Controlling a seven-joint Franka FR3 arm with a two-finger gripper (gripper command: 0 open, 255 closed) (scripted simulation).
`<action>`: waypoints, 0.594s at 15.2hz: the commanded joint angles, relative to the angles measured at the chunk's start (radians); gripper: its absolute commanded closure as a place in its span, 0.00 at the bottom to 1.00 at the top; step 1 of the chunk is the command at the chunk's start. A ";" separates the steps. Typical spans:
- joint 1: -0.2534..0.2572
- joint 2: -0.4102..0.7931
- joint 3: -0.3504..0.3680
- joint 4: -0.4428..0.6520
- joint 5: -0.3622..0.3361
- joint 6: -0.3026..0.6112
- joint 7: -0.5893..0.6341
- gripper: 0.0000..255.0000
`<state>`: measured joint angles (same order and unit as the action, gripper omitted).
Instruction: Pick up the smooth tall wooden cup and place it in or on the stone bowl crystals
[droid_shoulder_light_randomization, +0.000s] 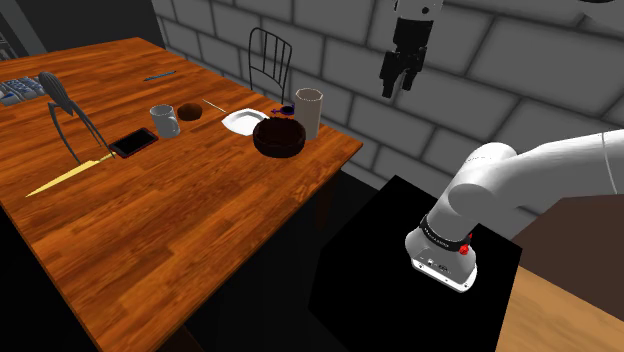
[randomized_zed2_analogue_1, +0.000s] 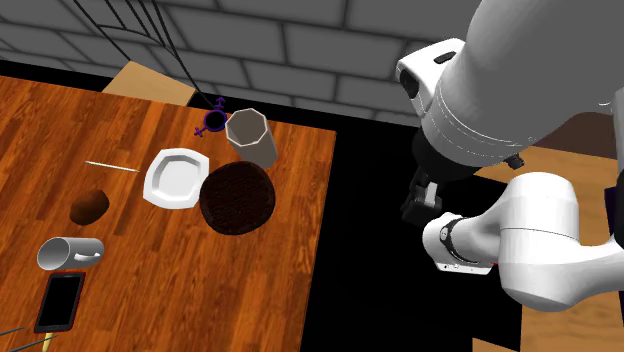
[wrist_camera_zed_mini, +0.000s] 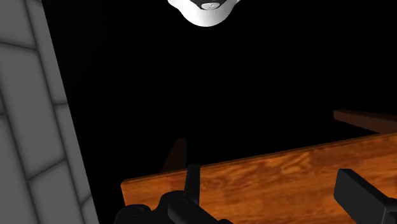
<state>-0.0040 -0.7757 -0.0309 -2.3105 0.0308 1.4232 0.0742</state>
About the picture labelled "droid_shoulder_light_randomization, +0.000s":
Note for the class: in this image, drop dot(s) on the small brown bowl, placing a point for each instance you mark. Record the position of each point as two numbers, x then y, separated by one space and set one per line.
189 112

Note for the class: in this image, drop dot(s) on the white plate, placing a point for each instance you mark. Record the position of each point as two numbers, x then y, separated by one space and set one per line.
240 122

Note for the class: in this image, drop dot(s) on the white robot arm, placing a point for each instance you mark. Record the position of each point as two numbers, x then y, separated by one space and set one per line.
536 170

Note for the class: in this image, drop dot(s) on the large dark brown bowl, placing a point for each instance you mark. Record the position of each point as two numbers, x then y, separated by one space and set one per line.
279 139

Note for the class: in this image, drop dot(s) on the grey keyboard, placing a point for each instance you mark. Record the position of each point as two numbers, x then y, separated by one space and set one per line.
19 90

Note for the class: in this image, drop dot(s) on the tall beige cup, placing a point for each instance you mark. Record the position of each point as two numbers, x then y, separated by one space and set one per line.
309 114

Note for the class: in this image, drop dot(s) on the dark grey tripod citrus juicer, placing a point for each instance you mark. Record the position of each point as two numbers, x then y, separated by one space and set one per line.
52 90

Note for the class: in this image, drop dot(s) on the black metal chair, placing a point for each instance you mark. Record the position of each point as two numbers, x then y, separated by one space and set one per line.
270 58

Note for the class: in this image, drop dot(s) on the black robot stand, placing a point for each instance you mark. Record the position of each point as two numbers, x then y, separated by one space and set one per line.
370 273

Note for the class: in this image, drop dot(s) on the grey mug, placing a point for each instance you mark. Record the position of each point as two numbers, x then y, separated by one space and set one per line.
166 124

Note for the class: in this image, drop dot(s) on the blue pen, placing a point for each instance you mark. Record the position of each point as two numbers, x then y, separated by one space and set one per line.
160 76

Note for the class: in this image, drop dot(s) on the black phone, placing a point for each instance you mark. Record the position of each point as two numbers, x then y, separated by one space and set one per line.
133 143

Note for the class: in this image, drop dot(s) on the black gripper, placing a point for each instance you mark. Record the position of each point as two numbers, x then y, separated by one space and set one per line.
412 34

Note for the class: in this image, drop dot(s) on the thin pale stick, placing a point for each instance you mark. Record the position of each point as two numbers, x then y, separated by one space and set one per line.
214 106

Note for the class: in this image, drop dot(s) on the small purple tool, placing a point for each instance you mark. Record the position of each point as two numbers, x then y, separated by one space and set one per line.
286 110

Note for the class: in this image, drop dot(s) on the yellow knife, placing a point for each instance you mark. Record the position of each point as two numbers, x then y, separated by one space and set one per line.
68 175

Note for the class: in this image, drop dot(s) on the brown wooden table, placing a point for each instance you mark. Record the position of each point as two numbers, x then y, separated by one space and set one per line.
170 204

